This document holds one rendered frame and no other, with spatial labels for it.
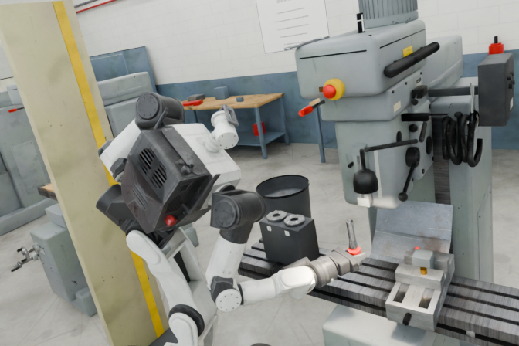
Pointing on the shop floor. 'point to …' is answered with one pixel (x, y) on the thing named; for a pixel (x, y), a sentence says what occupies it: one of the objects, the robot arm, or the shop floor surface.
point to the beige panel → (80, 164)
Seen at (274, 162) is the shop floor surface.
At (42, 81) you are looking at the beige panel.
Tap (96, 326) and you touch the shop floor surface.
